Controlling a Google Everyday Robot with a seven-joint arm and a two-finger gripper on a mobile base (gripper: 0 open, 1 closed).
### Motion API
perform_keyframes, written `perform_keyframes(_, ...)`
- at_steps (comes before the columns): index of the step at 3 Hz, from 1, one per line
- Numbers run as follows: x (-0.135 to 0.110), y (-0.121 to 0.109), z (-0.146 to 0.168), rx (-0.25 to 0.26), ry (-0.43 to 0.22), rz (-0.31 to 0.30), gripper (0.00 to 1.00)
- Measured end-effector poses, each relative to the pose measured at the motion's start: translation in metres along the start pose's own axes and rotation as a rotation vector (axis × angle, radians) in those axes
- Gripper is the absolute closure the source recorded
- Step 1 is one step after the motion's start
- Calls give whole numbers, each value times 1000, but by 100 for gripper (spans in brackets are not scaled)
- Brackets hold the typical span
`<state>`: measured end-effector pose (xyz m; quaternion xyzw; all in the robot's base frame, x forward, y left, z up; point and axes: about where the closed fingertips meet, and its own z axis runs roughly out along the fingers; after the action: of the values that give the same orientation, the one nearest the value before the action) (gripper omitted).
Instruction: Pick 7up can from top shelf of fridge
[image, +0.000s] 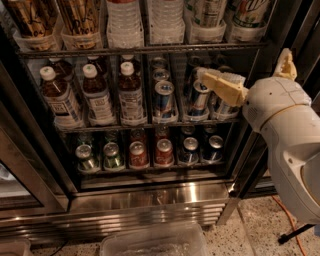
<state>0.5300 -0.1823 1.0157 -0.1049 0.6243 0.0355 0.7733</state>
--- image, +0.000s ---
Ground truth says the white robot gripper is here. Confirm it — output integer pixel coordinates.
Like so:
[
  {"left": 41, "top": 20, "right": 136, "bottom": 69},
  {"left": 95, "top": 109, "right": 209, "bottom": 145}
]
[{"left": 197, "top": 48, "right": 311, "bottom": 132}]

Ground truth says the white green 7up can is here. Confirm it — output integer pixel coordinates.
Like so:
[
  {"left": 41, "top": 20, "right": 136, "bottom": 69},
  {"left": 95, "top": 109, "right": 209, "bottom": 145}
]
[{"left": 232, "top": 0, "right": 271, "bottom": 28}]

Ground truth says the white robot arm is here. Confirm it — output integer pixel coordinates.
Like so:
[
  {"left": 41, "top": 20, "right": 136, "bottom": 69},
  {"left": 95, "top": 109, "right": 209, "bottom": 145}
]
[{"left": 197, "top": 48, "right": 320, "bottom": 224}]

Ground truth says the red bull can front right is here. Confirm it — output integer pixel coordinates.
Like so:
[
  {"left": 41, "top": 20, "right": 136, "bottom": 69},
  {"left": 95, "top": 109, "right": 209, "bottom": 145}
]
[{"left": 211, "top": 94, "right": 239, "bottom": 121}]

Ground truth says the red bull can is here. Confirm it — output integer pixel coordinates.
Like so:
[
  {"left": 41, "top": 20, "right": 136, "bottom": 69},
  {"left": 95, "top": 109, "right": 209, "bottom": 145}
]
[
  {"left": 211, "top": 94, "right": 239, "bottom": 121},
  {"left": 153, "top": 81, "right": 175, "bottom": 123},
  {"left": 187, "top": 80, "right": 211, "bottom": 117}
]

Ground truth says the red bull can front middle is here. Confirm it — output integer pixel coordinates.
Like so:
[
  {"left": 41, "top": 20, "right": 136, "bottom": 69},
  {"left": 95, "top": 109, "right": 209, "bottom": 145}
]
[{"left": 187, "top": 80, "right": 211, "bottom": 117}]

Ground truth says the white 7up can left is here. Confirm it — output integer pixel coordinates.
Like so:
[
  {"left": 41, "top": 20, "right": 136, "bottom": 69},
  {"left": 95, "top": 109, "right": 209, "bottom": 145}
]
[{"left": 184, "top": 0, "right": 227, "bottom": 28}]

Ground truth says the blue soda can right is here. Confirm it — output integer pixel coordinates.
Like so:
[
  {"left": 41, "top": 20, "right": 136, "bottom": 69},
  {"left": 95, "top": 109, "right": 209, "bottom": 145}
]
[{"left": 203, "top": 135, "right": 224, "bottom": 162}]

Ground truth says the blue soda can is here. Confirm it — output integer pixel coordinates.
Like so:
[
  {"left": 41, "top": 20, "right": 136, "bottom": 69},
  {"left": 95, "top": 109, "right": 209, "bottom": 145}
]
[
  {"left": 203, "top": 135, "right": 224, "bottom": 162},
  {"left": 179, "top": 137, "right": 199, "bottom": 165}
]

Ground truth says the red bull can front left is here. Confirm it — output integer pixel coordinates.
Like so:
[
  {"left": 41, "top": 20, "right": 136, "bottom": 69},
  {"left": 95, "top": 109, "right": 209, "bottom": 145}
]
[{"left": 153, "top": 81, "right": 175, "bottom": 123}]

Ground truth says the blue soda can left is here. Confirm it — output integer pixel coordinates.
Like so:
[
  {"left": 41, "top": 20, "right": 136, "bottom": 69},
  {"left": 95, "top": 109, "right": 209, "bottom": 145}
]
[{"left": 179, "top": 137, "right": 199, "bottom": 165}]

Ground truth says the red soda can right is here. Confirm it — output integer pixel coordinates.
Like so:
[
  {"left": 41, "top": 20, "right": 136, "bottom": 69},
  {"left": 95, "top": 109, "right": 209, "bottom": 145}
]
[{"left": 155, "top": 139, "right": 174, "bottom": 166}]

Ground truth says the red soda can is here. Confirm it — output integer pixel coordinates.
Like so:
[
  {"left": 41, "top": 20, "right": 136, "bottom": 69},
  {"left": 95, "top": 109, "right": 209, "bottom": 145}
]
[
  {"left": 129, "top": 141, "right": 149, "bottom": 169},
  {"left": 155, "top": 139, "right": 174, "bottom": 166}
]

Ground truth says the red soda can left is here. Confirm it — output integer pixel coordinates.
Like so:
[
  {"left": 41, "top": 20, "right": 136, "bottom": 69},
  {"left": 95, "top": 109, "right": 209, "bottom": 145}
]
[{"left": 129, "top": 141, "right": 149, "bottom": 169}]

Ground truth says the stainless steel fridge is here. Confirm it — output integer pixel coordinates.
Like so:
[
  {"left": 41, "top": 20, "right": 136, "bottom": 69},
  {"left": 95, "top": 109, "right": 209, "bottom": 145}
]
[{"left": 0, "top": 0, "right": 314, "bottom": 246}]

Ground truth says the green soda can right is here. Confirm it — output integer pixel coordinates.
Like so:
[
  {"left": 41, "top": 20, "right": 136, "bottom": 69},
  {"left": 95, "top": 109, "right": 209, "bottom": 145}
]
[{"left": 103, "top": 142, "right": 124, "bottom": 171}]

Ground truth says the green soda can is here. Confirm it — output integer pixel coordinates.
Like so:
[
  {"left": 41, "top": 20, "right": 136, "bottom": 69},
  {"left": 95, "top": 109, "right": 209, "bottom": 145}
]
[
  {"left": 75, "top": 144, "right": 100, "bottom": 173},
  {"left": 103, "top": 142, "right": 124, "bottom": 171}
]

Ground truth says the green soda can left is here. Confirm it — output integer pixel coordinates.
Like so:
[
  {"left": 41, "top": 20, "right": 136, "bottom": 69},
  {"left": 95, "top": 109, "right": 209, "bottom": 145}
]
[{"left": 75, "top": 144, "right": 100, "bottom": 173}]

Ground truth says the clear water bottle right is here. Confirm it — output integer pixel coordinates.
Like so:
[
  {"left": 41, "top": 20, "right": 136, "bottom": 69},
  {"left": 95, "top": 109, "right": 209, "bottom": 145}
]
[{"left": 147, "top": 0, "right": 185, "bottom": 45}]

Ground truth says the clear water bottle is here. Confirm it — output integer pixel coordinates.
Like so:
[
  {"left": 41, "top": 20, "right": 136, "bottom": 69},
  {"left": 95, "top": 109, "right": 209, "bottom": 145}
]
[
  {"left": 147, "top": 0, "right": 185, "bottom": 45},
  {"left": 106, "top": 0, "right": 144, "bottom": 49}
]

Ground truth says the iced tea bottle front right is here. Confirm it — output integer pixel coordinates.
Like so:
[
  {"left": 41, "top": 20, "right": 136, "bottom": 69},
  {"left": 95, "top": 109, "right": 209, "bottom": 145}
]
[{"left": 118, "top": 62, "right": 146, "bottom": 126}]

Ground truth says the iced tea bottle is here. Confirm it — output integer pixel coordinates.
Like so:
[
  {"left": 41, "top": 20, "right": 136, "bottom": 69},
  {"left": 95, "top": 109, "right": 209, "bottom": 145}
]
[
  {"left": 40, "top": 66, "right": 84, "bottom": 129},
  {"left": 118, "top": 62, "right": 146, "bottom": 126},
  {"left": 82, "top": 64, "right": 116, "bottom": 126}
]

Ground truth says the clear water bottle left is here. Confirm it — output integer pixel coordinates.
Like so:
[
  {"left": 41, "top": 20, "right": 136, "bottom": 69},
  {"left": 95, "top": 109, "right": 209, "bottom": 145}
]
[{"left": 106, "top": 0, "right": 144, "bottom": 49}]

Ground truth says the black tripod leg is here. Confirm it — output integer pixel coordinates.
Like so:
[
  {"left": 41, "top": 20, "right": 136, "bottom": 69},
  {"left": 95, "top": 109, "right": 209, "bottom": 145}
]
[{"left": 278, "top": 224, "right": 314, "bottom": 245}]

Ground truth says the iced tea bottle front middle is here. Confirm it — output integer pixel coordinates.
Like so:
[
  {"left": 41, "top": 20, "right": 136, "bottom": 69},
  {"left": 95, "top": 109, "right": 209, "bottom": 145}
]
[{"left": 82, "top": 64, "right": 116, "bottom": 126}]

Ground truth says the clear plastic bin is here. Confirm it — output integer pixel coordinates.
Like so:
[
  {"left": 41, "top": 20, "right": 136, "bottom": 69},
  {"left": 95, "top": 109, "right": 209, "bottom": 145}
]
[{"left": 99, "top": 223, "right": 210, "bottom": 256}]

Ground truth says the brown coffee bottle right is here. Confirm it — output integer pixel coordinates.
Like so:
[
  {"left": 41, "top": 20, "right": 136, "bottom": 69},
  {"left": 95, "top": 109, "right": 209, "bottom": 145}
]
[{"left": 57, "top": 0, "right": 99, "bottom": 50}]

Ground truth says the brown coffee bottle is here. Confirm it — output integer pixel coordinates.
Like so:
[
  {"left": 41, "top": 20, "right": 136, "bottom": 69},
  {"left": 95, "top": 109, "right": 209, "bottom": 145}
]
[
  {"left": 57, "top": 0, "right": 99, "bottom": 50},
  {"left": 2, "top": 0, "right": 58, "bottom": 51}
]

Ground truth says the iced tea bottle front left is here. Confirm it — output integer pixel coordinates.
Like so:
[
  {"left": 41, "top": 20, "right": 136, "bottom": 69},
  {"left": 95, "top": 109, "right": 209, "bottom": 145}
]
[{"left": 40, "top": 66, "right": 84, "bottom": 129}]

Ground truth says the brown coffee bottle left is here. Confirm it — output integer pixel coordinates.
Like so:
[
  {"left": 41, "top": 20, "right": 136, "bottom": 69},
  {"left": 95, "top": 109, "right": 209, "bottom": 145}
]
[{"left": 2, "top": 0, "right": 58, "bottom": 51}]

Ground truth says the clear plastic bin corner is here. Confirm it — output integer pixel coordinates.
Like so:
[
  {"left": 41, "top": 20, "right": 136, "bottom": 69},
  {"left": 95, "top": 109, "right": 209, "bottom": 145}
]
[{"left": 0, "top": 239, "right": 33, "bottom": 256}]

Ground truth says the middle wire shelf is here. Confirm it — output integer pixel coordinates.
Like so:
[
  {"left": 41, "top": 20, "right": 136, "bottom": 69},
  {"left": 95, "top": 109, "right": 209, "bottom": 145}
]
[{"left": 57, "top": 118, "right": 240, "bottom": 134}]

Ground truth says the wire shelf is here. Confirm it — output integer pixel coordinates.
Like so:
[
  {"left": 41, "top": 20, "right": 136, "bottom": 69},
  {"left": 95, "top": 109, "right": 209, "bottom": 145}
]
[
  {"left": 17, "top": 42, "right": 268, "bottom": 59},
  {"left": 57, "top": 118, "right": 240, "bottom": 134}
]

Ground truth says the orange cable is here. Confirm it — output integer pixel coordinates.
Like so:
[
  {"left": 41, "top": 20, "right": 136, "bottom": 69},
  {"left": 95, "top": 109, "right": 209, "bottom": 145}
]
[{"left": 272, "top": 195, "right": 308, "bottom": 256}]

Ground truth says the upper wire shelf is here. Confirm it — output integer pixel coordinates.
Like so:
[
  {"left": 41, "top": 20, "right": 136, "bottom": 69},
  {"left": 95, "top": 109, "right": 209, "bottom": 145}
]
[{"left": 17, "top": 42, "right": 268, "bottom": 59}]

